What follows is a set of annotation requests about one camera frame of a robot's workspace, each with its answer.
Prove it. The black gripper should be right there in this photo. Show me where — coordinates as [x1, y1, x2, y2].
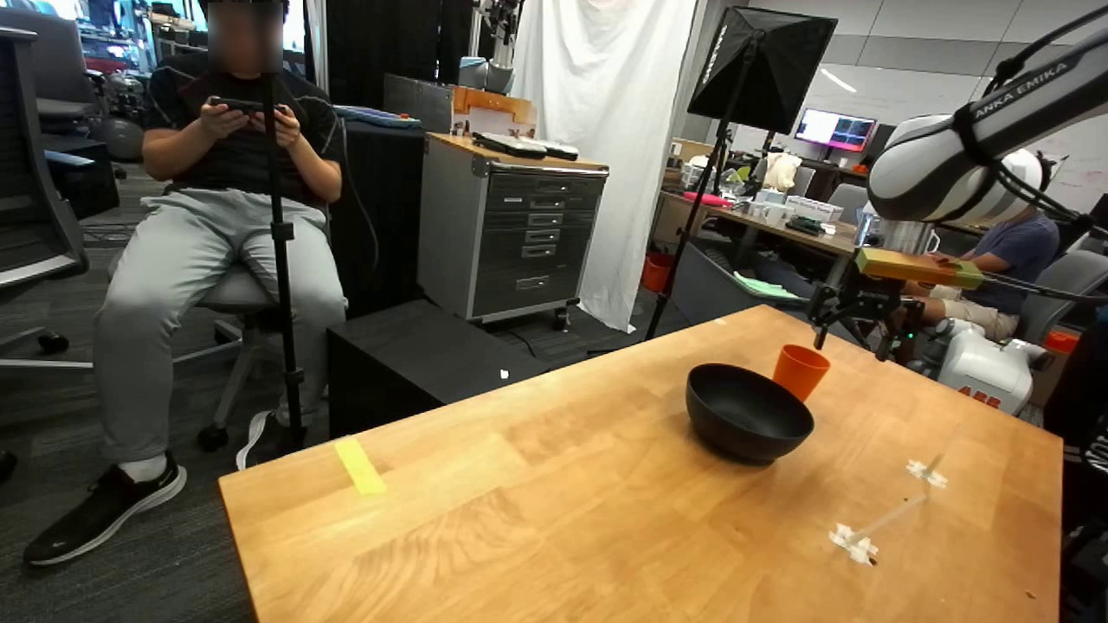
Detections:
[810, 275, 929, 365]

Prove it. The orange plastic cup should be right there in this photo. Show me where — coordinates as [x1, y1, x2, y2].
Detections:
[773, 342, 834, 406]

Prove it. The black bowl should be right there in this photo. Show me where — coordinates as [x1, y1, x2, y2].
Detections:
[680, 359, 815, 470]

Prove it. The cluttered wooden desk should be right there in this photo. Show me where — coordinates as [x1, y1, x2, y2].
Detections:
[662, 186, 894, 327]

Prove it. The white ABB box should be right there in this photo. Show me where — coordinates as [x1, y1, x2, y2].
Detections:
[936, 317, 1038, 415]

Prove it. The black light stand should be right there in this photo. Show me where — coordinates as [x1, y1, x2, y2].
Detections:
[641, 115, 737, 342]

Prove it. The colourful monitor screen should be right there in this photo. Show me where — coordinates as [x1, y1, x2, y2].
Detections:
[792, 107, 878, 152]

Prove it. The grey padded chair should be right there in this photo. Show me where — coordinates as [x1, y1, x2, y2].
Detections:
[1017, 247, 1108, 342]

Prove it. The black softbox light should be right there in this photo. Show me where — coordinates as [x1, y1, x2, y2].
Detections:
[684, 5, 842, 137]

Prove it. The white hanging curtain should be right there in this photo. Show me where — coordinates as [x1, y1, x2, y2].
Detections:
[507, 0, 702, 337]

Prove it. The grey drawer cabinet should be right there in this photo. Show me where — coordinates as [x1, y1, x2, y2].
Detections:
[416, 132, 611, 329]

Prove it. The black white tray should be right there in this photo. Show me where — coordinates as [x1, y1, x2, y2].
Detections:
[469, 127, 581, 162]

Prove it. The orange cardboard box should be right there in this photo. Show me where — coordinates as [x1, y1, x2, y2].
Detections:
[445, 82, 538, 143]

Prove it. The black floor box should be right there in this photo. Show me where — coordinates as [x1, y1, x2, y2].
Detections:
[326, 298, 632, 441]

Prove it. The black draped cabinet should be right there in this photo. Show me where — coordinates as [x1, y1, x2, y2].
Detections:
[326, 105, 430, 317]

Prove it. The yellow tape strip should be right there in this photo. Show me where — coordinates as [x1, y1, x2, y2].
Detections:
[331, 436, 386, 497]

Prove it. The black curtain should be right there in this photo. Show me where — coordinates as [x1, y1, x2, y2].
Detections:
[326, 0, 478, 110]

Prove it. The thin black stand pole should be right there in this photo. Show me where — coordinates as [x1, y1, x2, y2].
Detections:
[252, 0, 312, 457]

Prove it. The person in black shirt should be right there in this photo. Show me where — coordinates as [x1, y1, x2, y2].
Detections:
[21, 0, 353, 572]

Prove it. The yellow green wrist camera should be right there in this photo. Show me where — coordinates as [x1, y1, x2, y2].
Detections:
[855, 244, 987, 291]

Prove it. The grey office chair frame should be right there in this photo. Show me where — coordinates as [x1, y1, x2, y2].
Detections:
[0, 21, 98, 383]

